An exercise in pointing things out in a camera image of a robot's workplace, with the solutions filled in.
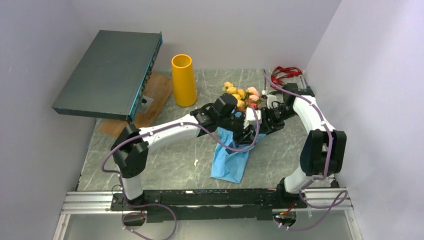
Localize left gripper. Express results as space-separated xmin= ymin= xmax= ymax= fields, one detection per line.
xmin=218 ymin=114 xmax=256 ymax=145

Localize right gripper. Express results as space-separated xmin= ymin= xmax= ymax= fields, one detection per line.
xmin=258 ymin=104 xmax=297 ymax=137

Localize artificial flower bunch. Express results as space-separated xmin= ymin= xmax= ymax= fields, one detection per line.
xmin=222 ymin=81 xmax=265 ymax=112

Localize blue wrapping paper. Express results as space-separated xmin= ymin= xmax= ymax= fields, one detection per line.
xmin=210 ymin=127 xmax=249 ymax=184

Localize red ribbon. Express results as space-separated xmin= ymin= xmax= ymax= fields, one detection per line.
xmin=270 ymin=66 xmax=303 ymax=87

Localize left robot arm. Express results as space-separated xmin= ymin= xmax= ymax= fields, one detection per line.
xmin=110 ymin=93 xmax=262 ymax=210

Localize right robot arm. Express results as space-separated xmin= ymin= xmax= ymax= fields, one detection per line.
xmin=260 ymin=83 xmax=347 ymax=208

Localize yellow vase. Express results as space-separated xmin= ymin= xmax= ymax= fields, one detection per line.
xmin=171 ymin=54 xmax=197 ymax=107

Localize wooden board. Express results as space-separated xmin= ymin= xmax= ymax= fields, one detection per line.
xmin=97 ymin=73 xmax=173 ymax=138

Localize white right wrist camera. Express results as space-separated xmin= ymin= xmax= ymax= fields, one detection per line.
xmin=260 ymin=90 xmax=281 ymax=108

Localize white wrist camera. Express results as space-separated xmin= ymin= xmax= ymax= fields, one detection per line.
xmin=260 ymin=90 xmax=281 ymax=108
xmin=243 ymin=107 xmax=262 ymax=129

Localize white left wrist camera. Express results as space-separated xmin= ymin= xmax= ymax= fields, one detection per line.
xmin=243 ymin=107 xmax=262 ymax=129

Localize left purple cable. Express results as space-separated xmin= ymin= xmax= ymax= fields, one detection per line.
xmin=100 ymin=105 xmax=261 ymax=240

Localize metal switch stand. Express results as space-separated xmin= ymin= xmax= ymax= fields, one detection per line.
xmin=137 ymin=96 xmax=154 ymax=114

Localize aluminium frame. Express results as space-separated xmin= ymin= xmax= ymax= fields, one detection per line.
xmin=54 ymin=188 xmax=363 ymax=240

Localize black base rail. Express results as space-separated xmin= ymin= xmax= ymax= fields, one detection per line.
xmin=110 ymin=188 xmax=307 ymax=223

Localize grey network switch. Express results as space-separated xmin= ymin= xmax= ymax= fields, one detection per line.
xmin=51 ymin=30 xmax=163 ymax=123

